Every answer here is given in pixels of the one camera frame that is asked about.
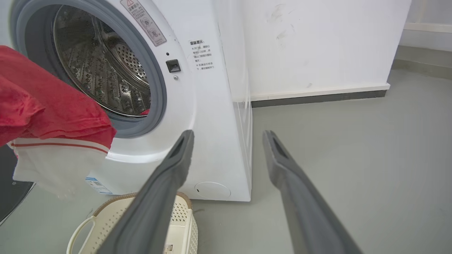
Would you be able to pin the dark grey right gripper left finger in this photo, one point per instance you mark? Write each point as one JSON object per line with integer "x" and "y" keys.
{"x": 155, "y": 204}

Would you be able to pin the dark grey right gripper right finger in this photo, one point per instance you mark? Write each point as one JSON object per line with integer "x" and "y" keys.
{"x": 303, "y": 208}

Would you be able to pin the red and white garment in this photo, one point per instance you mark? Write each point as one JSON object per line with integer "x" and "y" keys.
{"x": 46, "y": 116}

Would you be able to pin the cream plastic laundry basket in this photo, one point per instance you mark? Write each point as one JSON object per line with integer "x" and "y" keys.
{"x": 180, "y": 225}

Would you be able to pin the white front-load washing machine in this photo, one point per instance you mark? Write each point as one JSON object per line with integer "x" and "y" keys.
{"x": 197, "y": 106}

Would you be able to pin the red garment in drum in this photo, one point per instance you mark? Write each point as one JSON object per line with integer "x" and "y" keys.
{"x": 145, "y": 112}

